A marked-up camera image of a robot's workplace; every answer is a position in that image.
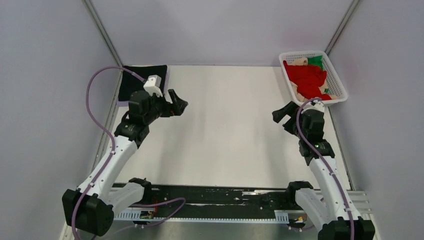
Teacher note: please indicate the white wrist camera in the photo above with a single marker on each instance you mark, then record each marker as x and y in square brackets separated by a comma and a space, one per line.
[152, 86]
[315, 105]

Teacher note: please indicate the folded black t shirt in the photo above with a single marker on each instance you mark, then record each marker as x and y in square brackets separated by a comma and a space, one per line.
[139, 82]

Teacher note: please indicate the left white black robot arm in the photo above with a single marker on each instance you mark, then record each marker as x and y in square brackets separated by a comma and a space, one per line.
[92, 206]

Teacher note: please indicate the green t shirt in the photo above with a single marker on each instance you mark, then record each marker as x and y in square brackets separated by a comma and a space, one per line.
[317, 61]

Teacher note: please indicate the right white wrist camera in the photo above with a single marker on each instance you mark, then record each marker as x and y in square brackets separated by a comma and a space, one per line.
[315, 105]

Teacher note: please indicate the folded lavender t shirt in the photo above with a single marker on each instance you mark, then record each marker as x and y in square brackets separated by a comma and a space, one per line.
[121, 103]

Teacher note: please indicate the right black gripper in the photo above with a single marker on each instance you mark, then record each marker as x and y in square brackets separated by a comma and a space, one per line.
[290, 109]

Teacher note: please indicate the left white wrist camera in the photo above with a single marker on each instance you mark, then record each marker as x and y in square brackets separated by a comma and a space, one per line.
[152, 86]

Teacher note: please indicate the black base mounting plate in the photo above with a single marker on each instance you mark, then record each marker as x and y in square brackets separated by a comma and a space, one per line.
[218, 203]

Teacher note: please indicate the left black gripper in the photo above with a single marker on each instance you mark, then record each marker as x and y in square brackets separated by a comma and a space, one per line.
[178, 105]

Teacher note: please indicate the red t shirt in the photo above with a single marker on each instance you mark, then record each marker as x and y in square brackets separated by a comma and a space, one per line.
[307, 81]

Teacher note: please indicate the beige t shirt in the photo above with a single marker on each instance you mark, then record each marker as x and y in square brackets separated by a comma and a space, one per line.
[304, 61]

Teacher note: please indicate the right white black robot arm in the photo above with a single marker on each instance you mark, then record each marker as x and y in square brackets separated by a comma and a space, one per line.
[334, 214]

